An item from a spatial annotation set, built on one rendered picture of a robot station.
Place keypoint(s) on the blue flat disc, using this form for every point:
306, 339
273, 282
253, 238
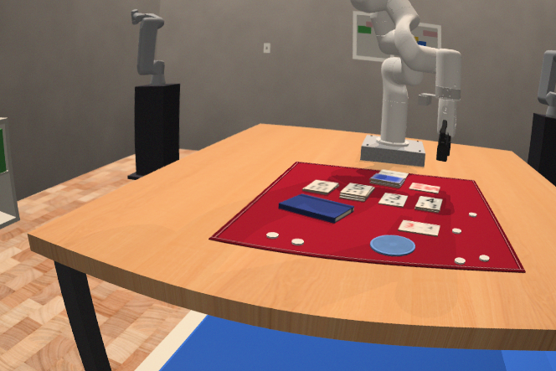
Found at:
392, 245

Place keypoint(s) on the dark red cloth mat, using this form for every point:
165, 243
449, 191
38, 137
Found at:
351, 235
242, 211

